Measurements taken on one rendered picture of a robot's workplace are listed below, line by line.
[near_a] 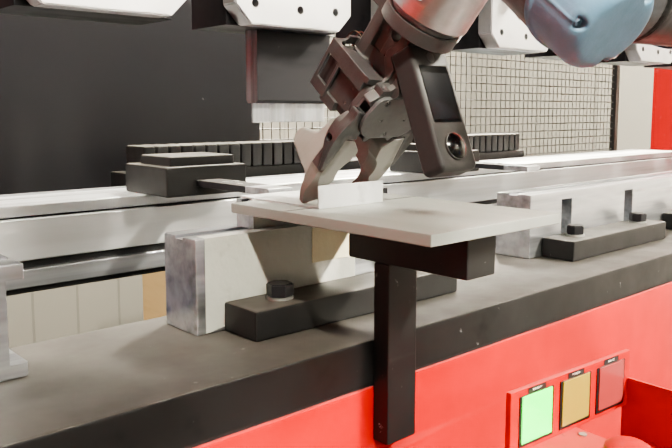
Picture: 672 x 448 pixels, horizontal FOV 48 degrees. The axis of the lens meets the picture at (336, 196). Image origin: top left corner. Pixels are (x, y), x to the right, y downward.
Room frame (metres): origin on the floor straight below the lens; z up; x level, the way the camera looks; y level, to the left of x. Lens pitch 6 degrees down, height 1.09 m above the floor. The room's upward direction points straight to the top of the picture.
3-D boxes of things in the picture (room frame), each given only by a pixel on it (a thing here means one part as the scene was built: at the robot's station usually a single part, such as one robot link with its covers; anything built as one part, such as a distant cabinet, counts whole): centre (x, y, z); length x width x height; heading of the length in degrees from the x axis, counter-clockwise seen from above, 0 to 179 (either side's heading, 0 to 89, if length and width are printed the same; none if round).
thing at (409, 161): (1.28, -0.23, 1.01); 0.26 x 0.12 x 0.05; 42
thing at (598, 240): (1.18, -0.44, 0.89); 0.30 x 0.05 x 0.03; 132
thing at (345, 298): (0.80, -0.02, 0.89); 0.30 x 0.05 x 0.03; 132
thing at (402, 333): (0.68, -0.08, 0.88); 0.14 x 0.04 x 0.22; 42
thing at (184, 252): (0.86, 0.01, 0.92); 0.39 x 0.06 x 0.10; 132
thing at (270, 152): (1.25, 0.17, 1.02); 0.37 x 0.06 x 0.04; 132
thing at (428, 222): (0.71, -0.05, 1.00); 0.26 x 0.18 x 0.01; 42
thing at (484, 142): (1.63, -0.25, 1.02); 0.44 x 0.06 x 0.04; 132
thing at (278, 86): (0.82, 0.05, 1.13); 0.10 x 0.02 x 0.10; 132
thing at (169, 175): (0.94, 0.15, 1.01); 0.26 x 0.12 x 0.05; 42
